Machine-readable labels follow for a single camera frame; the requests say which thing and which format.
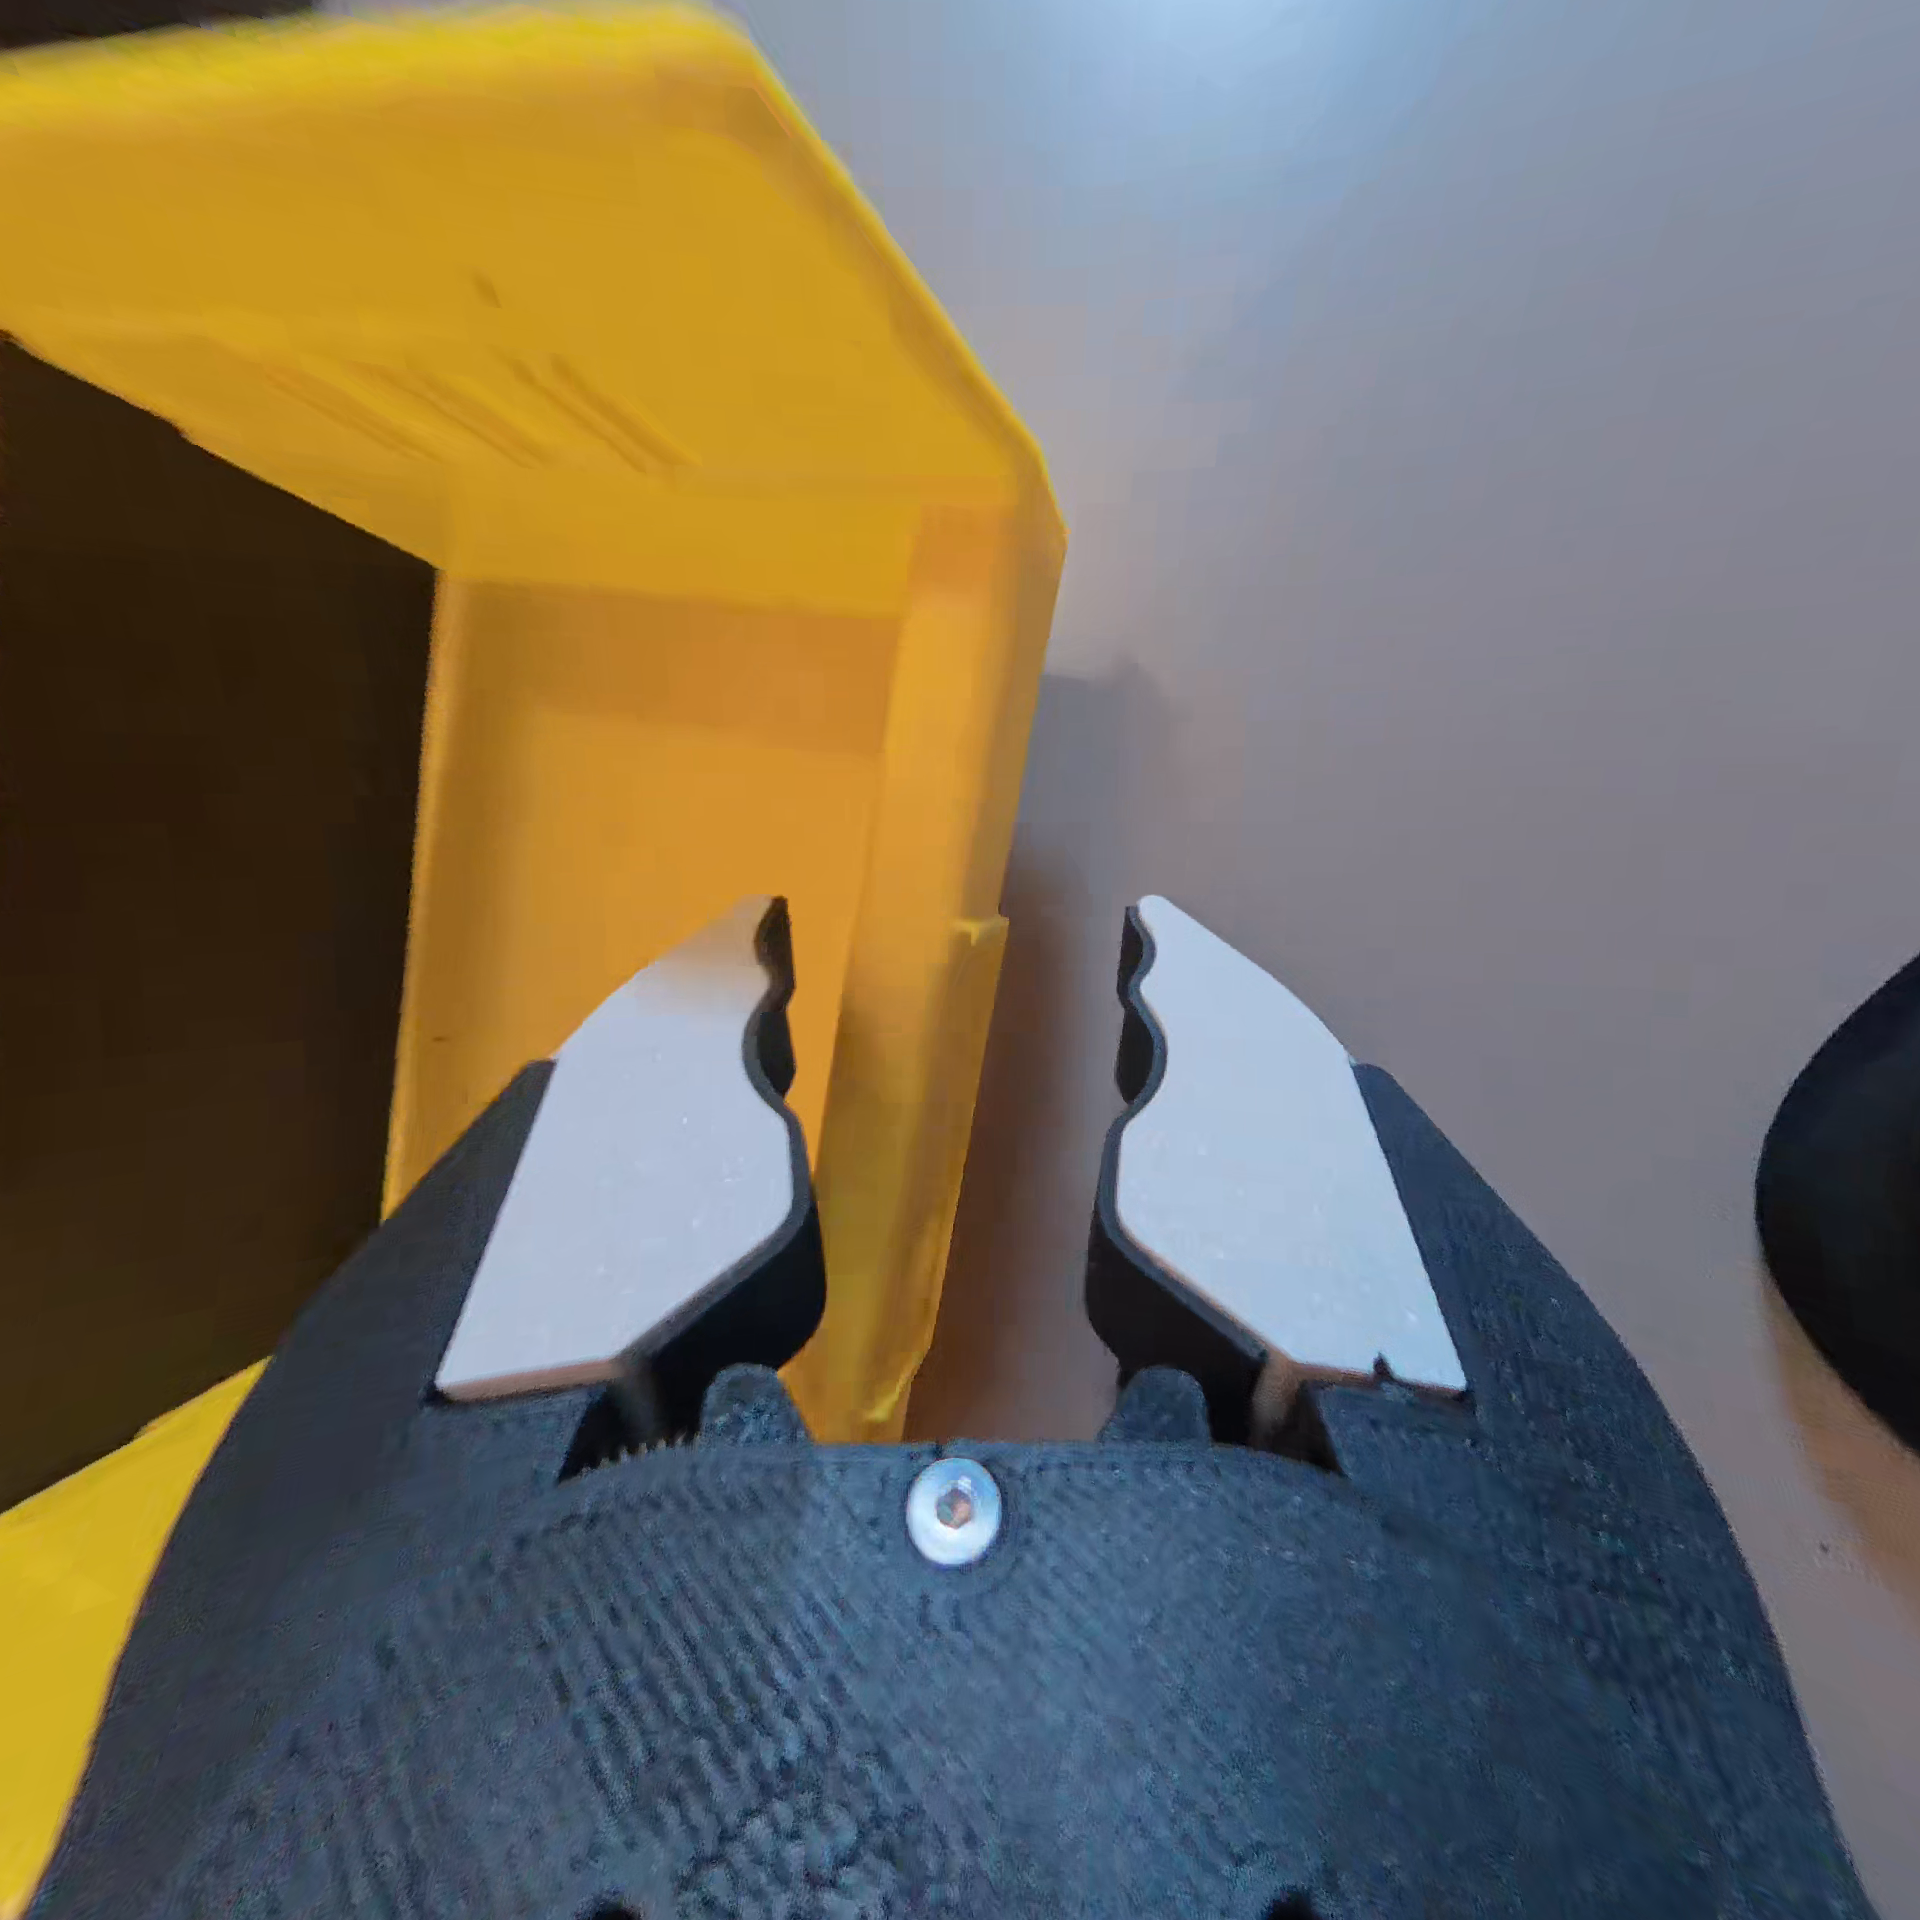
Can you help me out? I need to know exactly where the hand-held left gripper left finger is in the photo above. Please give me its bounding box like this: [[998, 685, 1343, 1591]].
[[432, 897, 829, 1403]]

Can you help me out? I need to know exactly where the yellow plastic bin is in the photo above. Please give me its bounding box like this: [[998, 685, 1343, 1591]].
[[0, 0, 1071, 1920]]

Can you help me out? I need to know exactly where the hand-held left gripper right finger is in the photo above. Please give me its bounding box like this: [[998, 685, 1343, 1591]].
[[1083, 894, 1470, 1445]]

